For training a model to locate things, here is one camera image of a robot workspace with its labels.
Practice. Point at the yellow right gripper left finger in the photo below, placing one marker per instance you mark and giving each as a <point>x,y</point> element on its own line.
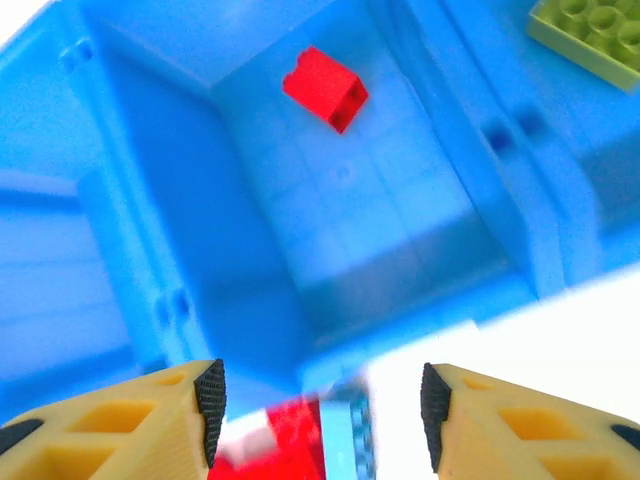
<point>100,440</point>

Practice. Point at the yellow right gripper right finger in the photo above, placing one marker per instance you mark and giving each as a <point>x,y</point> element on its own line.
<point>525,435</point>

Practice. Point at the blue lego brick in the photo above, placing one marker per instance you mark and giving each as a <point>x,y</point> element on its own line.
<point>340,440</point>

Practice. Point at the red lego brick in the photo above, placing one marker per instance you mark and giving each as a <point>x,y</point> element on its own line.
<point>295,440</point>
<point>320,85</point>

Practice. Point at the lime green lego brick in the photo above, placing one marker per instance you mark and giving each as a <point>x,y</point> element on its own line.
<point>590,40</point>

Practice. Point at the blue plastic bin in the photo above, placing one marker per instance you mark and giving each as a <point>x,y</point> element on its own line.
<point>350,225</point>
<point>45,225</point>
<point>590,150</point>

